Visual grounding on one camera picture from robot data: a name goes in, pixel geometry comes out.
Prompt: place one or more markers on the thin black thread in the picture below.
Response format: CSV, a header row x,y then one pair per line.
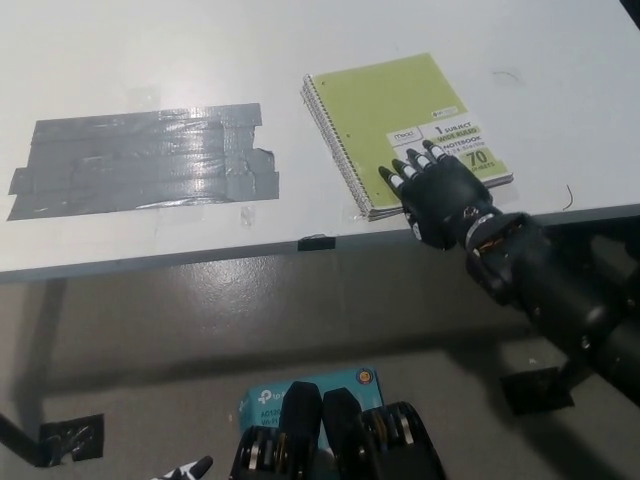
x,y
571,198

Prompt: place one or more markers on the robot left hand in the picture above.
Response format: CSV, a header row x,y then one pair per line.
x,y
192,471

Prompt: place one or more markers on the grey duct tape patch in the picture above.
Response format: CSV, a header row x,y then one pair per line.
x,y
145,165

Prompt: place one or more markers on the purple spiral notebook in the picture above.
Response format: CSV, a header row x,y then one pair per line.
x,y
381,216

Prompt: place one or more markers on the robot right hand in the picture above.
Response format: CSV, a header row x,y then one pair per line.
x,y
445,200

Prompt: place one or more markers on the teal TP-Link router box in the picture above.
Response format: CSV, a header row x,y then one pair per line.
x,y
262,402

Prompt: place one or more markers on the green Mead spiral notebook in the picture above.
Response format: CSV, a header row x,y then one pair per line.
x,y
390,105

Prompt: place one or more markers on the clear tape scrap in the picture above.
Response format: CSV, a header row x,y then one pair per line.
x,y
247,216

